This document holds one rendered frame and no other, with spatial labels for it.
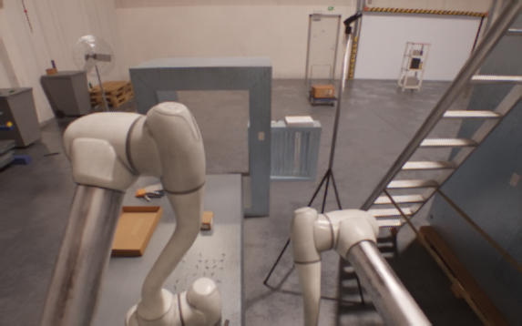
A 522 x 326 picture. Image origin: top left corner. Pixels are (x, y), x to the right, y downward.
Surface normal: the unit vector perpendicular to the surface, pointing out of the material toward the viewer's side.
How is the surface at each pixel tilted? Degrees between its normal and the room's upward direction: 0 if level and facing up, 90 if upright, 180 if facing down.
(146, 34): 90
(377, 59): 90
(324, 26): 90
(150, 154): 86
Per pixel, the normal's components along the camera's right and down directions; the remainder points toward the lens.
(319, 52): 0.00, 0.47
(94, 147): -0.07, -0.14
